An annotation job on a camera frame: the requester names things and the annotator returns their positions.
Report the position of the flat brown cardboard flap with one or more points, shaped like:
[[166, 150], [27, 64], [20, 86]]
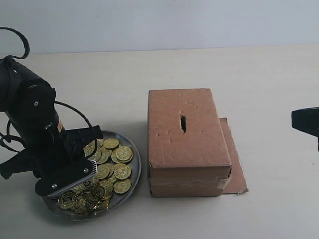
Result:
[[236, 182]]

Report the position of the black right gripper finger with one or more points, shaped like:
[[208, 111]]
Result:
[[306, 120]]

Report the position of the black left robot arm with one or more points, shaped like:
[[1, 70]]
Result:
[[28, 101]]

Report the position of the cardboard box with slot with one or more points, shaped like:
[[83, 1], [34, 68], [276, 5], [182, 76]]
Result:
[[187, 152]]

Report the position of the gold coin at plate top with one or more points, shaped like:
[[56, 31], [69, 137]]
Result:
[[111, 143]]

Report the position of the round silver metal plate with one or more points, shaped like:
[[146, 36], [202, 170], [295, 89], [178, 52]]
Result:
[[104, 192]]

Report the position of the gold coin upper right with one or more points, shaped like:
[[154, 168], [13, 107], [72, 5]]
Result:
[[124, 153]]

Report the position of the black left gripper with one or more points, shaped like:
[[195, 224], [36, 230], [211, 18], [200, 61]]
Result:
[[46, 158]]

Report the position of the gold coin far right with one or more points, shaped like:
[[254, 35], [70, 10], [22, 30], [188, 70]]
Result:
[[122, 171]]

